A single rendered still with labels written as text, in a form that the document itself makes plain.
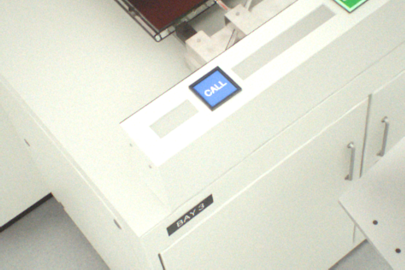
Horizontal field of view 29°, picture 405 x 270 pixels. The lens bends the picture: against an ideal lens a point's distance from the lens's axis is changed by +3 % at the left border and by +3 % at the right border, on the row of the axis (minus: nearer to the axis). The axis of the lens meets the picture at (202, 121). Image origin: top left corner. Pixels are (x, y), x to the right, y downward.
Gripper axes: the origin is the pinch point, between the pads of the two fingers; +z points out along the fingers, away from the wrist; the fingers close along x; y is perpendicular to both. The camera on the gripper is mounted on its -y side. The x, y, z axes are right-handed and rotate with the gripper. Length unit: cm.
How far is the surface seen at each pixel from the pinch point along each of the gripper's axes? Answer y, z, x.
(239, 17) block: 12.6, 6.6, 12.2
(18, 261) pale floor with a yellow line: 52, 97, 62
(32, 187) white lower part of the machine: 59, 82, 49
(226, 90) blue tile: -0.7, 0.9, 25.0
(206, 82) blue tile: 2.5, 0.9, 26.2
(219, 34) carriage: 14.1, 9.4, 15.5
